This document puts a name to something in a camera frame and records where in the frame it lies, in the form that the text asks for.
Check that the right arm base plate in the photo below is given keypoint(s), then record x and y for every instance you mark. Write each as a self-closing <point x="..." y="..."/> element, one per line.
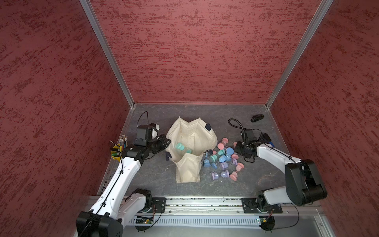
<point x="259" y="206"/>

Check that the purple hourglass middle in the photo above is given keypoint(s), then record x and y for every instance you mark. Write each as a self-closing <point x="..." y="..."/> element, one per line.
<point x="225" y="165"/>

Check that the aluminium front rail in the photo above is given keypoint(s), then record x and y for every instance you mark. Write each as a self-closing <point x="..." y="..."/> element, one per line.
<point x="230" y="206"/>

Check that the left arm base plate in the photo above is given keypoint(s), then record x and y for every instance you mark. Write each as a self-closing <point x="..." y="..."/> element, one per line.
<point x="154" y="205"/>

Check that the yellow pencil holder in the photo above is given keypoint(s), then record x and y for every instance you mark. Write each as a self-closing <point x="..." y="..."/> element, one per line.
<point x="118" y="148"/>

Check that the purple hourglass front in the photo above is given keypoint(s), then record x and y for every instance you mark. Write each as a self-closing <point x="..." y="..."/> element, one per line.
<point x="223" y="174"/>

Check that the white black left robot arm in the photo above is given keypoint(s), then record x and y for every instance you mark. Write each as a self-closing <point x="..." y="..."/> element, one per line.
<point x="107" y="217"/>

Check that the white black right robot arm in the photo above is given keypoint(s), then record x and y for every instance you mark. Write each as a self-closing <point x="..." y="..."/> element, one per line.
<point x="303" y="182"/>

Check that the purple hourglass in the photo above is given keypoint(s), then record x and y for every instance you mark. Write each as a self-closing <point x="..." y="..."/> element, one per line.
<point x="223" y="174"/>
<point x="225" y="165"/>

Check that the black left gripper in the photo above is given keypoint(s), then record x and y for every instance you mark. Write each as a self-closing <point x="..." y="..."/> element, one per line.
<point x="164" y="144"/>

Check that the cream canvas tote bag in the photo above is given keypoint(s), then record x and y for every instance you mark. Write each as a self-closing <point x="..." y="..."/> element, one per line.
<point x="190" y="141"/>

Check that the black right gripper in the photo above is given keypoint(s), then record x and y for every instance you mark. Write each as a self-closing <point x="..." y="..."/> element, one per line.
<point x="237" y="148"/>

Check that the small black device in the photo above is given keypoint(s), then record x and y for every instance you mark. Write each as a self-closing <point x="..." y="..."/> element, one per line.
<point x="256" y="118"/>

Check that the pink hourglass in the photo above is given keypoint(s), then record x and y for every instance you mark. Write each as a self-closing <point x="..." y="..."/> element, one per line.
<point x="223" y="144"/>
<point x="234" y="174"/>

